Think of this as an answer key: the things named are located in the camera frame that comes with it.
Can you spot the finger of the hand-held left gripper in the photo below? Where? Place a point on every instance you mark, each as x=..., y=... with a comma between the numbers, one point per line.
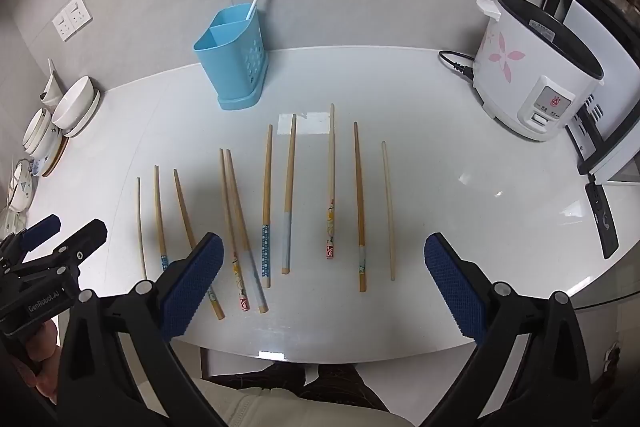
x=42, y=228
x=82, y=241

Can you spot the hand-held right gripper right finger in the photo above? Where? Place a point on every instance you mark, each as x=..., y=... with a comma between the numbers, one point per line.
x=455, y=292

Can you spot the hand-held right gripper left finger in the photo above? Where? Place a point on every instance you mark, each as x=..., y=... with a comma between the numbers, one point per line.
x=192, y=287

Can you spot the pale patterned wooden chopstick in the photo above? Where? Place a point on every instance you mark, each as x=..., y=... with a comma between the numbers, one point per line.
x=359, y=207
x=184, y=207

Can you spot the blue plastic utensil holder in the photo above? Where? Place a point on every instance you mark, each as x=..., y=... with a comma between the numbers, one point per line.
x=235, y=57

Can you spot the person's left hand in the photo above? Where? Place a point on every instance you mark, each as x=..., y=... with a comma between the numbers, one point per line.
x=44, y=357

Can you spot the white patterned bowl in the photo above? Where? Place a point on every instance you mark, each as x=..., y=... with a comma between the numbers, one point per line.
x=22, y=189
x=40, y=132
x=12, y=222

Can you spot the wooden rimmed plate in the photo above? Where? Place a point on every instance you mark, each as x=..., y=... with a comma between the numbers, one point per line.
x=57, y=157

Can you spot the plain white bowl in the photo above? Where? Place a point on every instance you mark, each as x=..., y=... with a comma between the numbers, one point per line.
x=72, y=104
x=90, y=117

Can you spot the white ceramic ladle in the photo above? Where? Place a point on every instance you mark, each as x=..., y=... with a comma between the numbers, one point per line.
x=50, y=87

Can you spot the person's beige top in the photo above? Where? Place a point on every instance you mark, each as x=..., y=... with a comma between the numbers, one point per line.
x=280, y=414

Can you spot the person's dark patterned trousers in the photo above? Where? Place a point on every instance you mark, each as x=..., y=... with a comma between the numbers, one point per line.
x=325, y=382

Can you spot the white floral rice cooker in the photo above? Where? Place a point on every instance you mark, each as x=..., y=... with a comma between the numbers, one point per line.
x=515, y=67

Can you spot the white microwave oven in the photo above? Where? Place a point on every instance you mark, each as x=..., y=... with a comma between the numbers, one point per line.
x=620, y=122

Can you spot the white wall socket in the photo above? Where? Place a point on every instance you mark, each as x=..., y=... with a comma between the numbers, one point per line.
x=72, y=18

